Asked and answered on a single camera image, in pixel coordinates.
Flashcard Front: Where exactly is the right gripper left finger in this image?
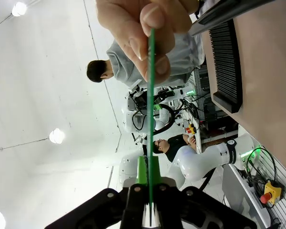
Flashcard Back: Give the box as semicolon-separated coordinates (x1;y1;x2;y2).
44;156;150;229

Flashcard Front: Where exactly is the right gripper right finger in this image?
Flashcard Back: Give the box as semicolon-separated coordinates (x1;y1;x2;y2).
152;156;258;229

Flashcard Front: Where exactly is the thin printed circuit board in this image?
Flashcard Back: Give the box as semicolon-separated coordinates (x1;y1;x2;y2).
146;28;157;221

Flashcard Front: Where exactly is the person's left hand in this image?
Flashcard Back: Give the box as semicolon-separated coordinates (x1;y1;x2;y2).
95;0;198;84

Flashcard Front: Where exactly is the person with glasses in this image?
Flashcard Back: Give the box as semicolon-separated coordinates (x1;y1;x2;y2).
152;134;199;163

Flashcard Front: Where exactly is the large yellow emergency stop button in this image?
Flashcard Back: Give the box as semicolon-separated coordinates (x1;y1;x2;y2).
260;180;283;205

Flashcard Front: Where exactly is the small yellow emergency stop button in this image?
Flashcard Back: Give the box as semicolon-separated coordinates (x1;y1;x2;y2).
185;123;197;135

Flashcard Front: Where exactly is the grey equipment rack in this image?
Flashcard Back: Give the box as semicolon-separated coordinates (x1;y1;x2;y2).
181;64;239;144

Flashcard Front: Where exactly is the person in grey hoodie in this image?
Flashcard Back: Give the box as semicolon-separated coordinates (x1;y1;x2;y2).
86;32;205;89

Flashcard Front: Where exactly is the long black ridged mat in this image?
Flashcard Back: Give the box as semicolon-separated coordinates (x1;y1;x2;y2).
208;18;244;114

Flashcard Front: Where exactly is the thick black hose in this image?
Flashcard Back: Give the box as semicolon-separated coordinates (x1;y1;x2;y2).
199;167;217;192

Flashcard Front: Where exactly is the thin black base cable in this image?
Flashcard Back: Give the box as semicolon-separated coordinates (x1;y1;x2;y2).
244;147;277;186

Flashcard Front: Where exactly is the white robot with black cables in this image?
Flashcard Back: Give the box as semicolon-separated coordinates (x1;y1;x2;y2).
122;84;176;134

